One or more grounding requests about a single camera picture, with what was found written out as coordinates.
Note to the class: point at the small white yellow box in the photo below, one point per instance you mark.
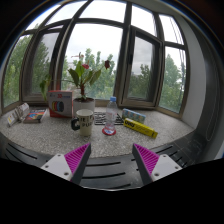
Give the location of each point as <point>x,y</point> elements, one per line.
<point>12,118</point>

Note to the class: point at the dark colourful book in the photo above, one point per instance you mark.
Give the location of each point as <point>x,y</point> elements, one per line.
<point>35,116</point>

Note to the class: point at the dark window frame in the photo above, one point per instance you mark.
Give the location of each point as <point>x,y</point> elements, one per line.
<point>146,49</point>

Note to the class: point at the light blue patterned box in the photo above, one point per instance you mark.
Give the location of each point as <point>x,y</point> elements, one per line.
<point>133,115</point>

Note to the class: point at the cream mug with black handle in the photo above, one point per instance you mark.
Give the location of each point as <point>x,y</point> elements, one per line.
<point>83,122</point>

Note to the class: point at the white packet behind bottle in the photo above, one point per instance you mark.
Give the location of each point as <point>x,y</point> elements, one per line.
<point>22,111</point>

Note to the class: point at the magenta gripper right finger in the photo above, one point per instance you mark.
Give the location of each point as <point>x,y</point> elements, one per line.
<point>152,166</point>

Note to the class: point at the black lattice trivet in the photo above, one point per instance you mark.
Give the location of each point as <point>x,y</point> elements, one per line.
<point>100,119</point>

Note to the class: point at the red filament box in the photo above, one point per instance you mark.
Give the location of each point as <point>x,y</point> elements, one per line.
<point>60,103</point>

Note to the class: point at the clear plastic water bottle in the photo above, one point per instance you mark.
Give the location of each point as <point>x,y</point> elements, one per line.
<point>111,113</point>

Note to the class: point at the red round coaster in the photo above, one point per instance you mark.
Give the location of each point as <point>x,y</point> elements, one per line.
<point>108,132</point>

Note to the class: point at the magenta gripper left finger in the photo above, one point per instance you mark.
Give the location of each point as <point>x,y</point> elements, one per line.
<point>70,166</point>

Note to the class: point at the yellow glue box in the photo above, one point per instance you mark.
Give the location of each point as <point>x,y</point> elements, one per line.
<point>141,128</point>

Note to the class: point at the white pot with green plant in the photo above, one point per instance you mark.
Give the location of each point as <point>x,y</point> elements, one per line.
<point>81,76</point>

